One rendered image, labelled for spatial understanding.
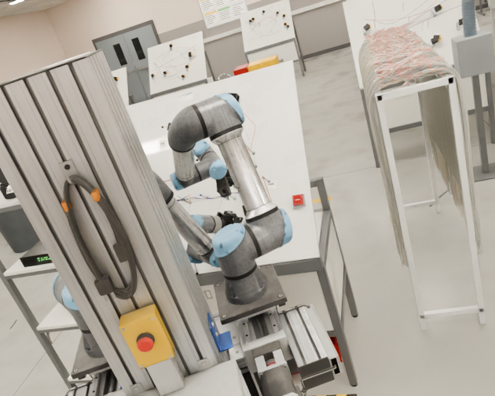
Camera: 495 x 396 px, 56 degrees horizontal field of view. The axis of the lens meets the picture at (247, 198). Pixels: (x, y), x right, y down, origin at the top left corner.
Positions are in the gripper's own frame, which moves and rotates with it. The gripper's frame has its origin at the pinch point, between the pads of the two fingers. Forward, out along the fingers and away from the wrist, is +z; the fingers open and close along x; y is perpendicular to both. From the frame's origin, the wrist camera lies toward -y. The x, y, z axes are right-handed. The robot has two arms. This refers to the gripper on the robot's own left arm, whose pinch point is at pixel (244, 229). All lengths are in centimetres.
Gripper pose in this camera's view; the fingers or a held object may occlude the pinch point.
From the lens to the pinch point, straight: 212.5
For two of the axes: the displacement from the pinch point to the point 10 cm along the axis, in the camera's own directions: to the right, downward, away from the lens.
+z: 6.3, 0.6, 7.7
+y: 3.3, -9.2, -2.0
